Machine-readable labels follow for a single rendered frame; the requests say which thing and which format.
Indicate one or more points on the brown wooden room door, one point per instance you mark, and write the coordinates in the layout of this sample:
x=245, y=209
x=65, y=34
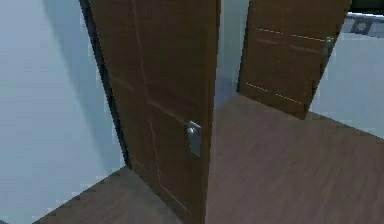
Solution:
x=286, y=56
x=160, y=83

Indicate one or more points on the grey framed wall picture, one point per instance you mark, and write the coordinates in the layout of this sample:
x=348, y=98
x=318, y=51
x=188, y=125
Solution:
x=363, y=26

